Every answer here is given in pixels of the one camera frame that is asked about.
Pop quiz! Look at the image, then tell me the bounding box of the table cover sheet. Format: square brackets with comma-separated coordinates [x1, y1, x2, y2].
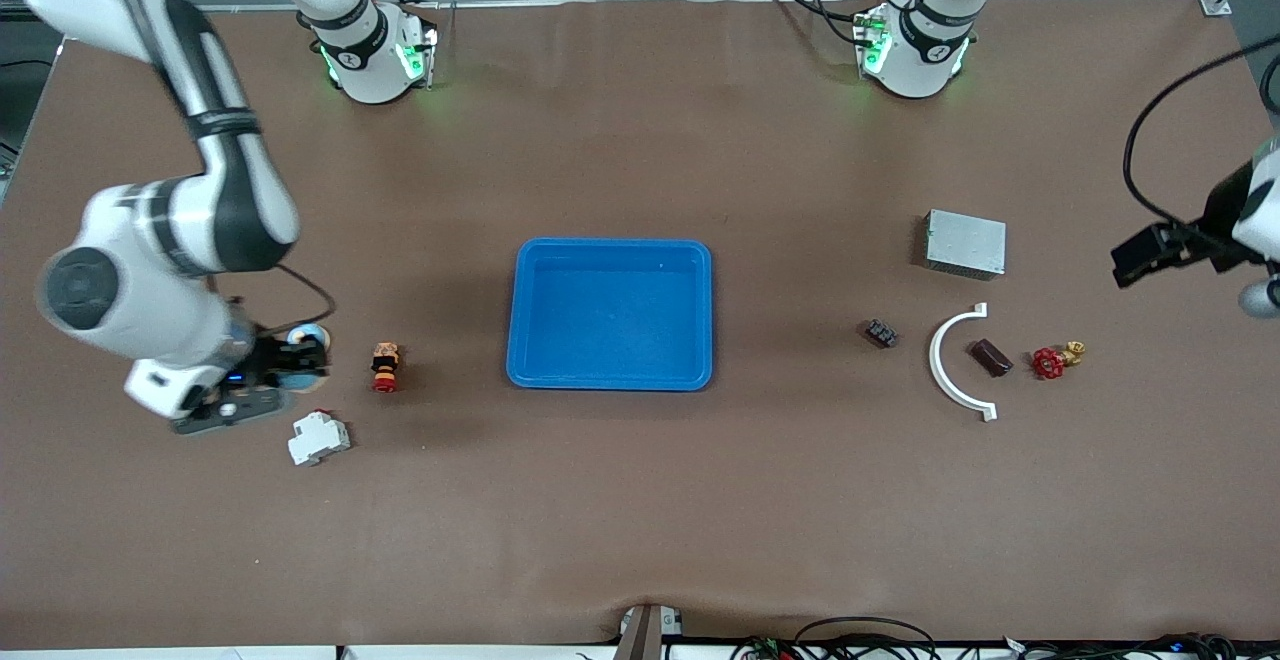
[0, 0, 1280, 649]

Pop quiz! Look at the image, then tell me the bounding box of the white curved plastic bracket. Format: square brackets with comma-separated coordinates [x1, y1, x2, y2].
[928, 302, 999, 423]

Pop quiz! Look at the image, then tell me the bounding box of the blue plastic tray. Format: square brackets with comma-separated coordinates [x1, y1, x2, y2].
[506, 237, 714, 392]

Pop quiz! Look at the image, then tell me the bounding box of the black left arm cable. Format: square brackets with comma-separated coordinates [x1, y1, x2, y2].
[1122, 35, 1280, 231]

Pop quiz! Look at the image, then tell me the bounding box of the dark brown capacitor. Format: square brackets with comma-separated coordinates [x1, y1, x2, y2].
[970, 338, 1015, 379]

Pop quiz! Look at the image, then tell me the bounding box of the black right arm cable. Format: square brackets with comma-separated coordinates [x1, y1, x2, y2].
[205, 262, 338, 341]

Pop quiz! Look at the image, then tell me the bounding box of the white circuit breaker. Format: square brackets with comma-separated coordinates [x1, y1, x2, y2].
[288, 409, 352, 468]

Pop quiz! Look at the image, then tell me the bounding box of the red handwheel brass valve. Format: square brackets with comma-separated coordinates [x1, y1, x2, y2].
[1032, 341, 1087, 381]

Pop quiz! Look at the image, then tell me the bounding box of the black looped cable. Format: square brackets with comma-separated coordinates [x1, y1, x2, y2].
[795, 617, 938, 660]

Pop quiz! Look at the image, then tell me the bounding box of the grey metal box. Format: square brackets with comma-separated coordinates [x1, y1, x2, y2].
[923, 209, 1008, 281]

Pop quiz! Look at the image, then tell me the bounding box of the camera mount post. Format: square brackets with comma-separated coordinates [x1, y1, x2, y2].
[612, 602, 686, 660]

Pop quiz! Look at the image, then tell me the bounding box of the tangled cable bundle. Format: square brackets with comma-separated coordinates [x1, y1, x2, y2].
[1000, 632, 1246, 660]

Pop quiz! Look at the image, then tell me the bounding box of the green-lit arm base connector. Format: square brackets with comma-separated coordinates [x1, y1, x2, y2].
[395, 23, 439, 91]

